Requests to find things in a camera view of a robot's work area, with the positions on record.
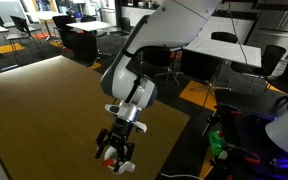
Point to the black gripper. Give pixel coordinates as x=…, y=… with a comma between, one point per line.
x=120, y=130

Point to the steel refrigerator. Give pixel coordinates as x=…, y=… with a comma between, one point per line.
x=277, y=23

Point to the white ceramic mug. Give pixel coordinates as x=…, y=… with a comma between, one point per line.
x=125, y=166

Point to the white table by whiteboard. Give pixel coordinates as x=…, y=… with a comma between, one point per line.
x=45, y=15

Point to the large white long table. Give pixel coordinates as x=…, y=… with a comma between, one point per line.
x=227, y=51

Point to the whiteboard on stand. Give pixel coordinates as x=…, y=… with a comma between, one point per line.
x=7, y=10

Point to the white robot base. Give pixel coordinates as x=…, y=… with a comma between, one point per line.
x=285, y=130

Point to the black clamp stand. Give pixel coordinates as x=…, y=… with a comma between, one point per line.
x=225, y=120

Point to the small white square table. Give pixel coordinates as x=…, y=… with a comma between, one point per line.
x=89, y=25

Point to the red capped white marker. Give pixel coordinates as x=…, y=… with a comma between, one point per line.
x=109, y=162

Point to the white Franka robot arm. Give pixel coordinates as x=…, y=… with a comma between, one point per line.
x=170, y=23

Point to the silver white wrist camera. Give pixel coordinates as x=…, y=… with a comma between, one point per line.
x=127, y=112

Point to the white kitchen counter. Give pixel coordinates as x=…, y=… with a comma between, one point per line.
x=135, y=13

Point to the green plastic mount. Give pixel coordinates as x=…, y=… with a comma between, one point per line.
x=215, y=141

